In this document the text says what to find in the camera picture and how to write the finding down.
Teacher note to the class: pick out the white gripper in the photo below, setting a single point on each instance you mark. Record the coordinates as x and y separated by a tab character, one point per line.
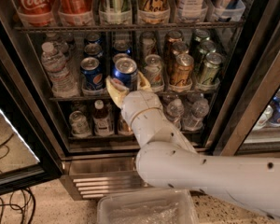
140	104

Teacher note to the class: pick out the pepsi can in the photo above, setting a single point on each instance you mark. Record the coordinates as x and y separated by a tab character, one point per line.
93	50
125	73
91	70
119	56

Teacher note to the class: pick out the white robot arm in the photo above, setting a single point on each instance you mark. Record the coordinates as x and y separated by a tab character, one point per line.
167	159

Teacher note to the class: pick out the white green soda can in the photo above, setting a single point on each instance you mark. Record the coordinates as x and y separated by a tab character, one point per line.
153	69

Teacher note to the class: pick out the gold can bottom shelf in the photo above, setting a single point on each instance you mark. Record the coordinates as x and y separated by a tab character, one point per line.
123	127

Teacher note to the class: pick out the copper gold can front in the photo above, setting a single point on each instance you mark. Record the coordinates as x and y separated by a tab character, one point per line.
182	70

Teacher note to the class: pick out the silver can bottom shelf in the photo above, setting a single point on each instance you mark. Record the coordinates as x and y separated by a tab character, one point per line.
79	123

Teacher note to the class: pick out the front water bottle middle shelf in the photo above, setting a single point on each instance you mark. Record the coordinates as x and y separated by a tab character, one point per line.
63	81

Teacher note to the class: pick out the gold la croix can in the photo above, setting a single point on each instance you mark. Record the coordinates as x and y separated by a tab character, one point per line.
152	11

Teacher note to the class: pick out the green striped can top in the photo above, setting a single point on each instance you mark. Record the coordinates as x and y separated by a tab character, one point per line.
115	11

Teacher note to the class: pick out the green gold can front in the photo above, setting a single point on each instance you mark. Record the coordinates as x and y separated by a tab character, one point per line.
210	68

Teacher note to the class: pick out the orange red can top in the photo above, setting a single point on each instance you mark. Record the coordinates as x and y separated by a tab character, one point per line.
75	12

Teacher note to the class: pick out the stainless fridge vent grille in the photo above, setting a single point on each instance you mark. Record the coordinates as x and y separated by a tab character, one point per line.
98	185

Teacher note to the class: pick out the open glass fridge door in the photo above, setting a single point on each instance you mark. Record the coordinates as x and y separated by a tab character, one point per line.
34	162

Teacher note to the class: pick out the brown juice bottle bottom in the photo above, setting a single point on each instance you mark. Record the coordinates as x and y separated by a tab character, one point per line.
102	121

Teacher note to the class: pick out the water bottle bottom centre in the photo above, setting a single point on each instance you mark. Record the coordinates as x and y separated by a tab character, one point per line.
174	112

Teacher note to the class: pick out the water bottle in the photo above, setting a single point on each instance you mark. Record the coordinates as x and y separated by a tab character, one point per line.
174	112
193	121

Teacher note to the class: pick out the water bottle bottom right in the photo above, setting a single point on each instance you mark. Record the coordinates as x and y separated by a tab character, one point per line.
193	121

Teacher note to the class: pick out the clear plastic bin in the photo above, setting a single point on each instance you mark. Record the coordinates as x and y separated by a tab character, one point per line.
149	206

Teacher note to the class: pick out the middle wire shelf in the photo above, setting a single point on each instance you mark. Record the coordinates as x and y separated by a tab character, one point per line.
107	96

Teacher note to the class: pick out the wire shelf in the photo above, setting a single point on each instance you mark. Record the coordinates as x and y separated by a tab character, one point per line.
127	27
107	96

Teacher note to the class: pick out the top wire shelf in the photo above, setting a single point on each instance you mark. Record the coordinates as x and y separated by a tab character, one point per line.
127	27

